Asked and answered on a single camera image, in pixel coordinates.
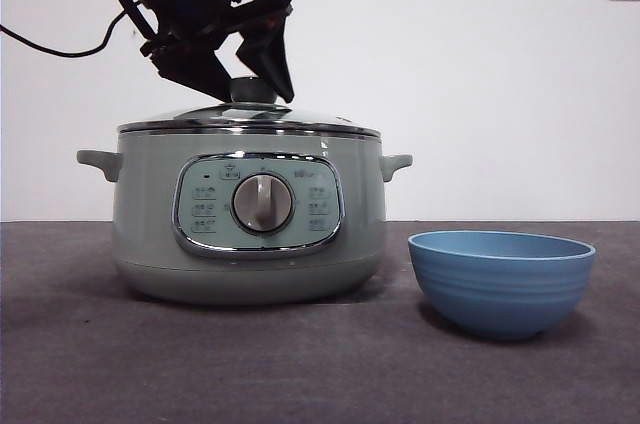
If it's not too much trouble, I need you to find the blue ribbed bowl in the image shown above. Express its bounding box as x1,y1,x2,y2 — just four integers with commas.
407,229,597,342

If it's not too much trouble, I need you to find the pale green electric steamer pot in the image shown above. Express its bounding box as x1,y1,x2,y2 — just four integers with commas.
75,130,415,307

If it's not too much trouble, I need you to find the glass lid with green knob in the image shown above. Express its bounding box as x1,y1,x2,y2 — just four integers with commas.
116,77,382,138

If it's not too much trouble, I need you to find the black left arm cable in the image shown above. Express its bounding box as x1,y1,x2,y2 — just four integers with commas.
0,8,129,58

